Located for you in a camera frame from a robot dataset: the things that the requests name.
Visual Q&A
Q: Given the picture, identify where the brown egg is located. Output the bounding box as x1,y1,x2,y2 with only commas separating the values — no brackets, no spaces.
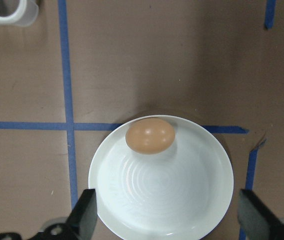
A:
125,117,176,155

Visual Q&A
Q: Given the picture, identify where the white round plate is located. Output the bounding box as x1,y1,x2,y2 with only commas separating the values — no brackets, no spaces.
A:
88,114,234,240

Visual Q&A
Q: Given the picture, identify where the white egg box clear lid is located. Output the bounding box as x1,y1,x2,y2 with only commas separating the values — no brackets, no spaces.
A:
0,0,39,28

